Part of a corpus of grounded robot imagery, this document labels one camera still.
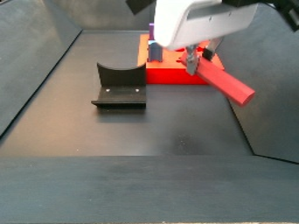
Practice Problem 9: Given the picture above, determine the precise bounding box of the black curved cradle stand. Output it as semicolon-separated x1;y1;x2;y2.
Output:
91;64;146;109

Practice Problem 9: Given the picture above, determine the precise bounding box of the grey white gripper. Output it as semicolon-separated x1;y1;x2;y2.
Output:
154;0;258;75

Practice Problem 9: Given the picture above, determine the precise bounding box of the light blue notched peg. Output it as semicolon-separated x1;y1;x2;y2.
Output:
147;40;163;62

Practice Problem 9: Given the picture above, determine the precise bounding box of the purple square peg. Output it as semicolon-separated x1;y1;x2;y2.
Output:
148;23;155;40

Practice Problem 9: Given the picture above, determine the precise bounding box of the red peg board block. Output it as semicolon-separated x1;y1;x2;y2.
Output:
136;33;226;86

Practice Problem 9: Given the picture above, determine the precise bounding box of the red hexagon peg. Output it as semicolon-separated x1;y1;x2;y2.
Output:
180;53;255;107

